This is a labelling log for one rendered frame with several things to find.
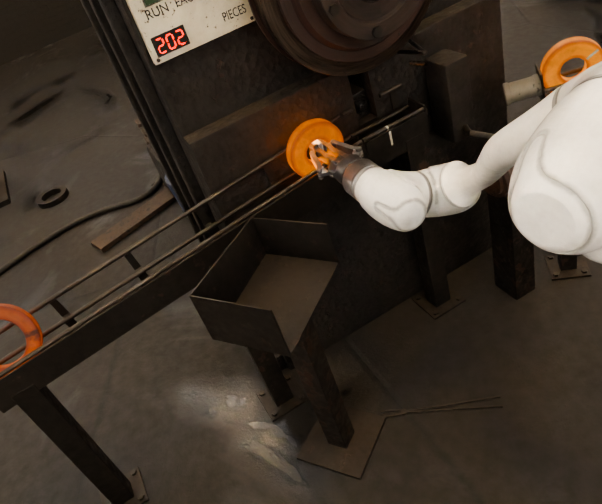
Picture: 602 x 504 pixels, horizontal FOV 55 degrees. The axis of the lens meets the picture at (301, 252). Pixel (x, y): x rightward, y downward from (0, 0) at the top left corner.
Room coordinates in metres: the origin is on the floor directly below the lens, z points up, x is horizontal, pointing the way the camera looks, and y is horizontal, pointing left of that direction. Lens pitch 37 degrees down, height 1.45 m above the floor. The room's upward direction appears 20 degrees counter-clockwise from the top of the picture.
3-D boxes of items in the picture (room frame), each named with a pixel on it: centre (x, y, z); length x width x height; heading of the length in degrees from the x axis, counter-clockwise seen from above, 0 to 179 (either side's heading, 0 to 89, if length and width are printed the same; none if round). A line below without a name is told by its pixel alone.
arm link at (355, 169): (1.11, -0.19, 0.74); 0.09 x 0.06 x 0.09; 106
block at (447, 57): (1.46, -0.54, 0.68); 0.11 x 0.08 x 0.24; 16
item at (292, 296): (0.99, 0.09, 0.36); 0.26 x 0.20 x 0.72; 141
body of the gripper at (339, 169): (1.18, -0.17, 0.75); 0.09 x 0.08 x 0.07; 16
